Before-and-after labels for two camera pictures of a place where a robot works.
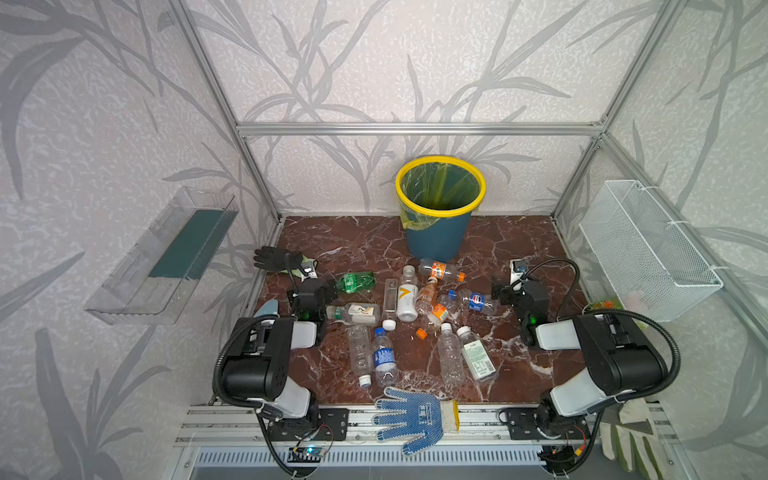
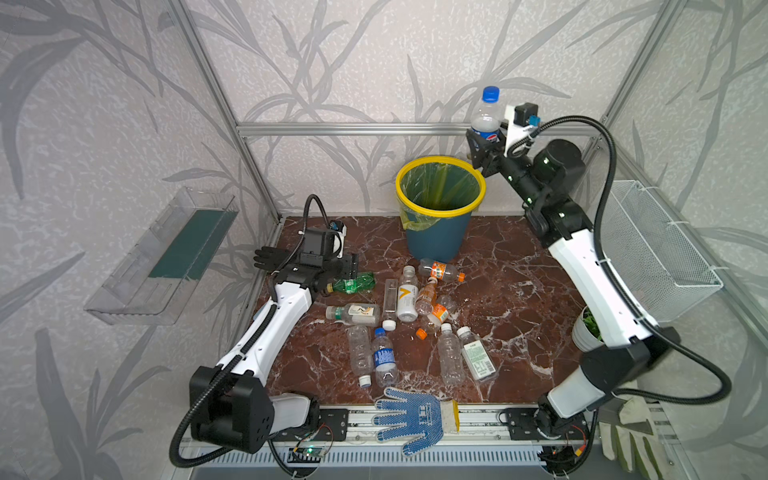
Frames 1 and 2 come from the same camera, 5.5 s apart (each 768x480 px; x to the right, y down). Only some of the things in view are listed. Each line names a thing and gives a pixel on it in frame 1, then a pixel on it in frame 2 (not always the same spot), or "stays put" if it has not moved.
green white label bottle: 477,356 stays put
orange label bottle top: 440,270 stays put
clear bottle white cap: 449,351 stays put
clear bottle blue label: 386,374 stays put
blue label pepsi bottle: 482,303 → 487,118
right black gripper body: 507,291 → 486,155
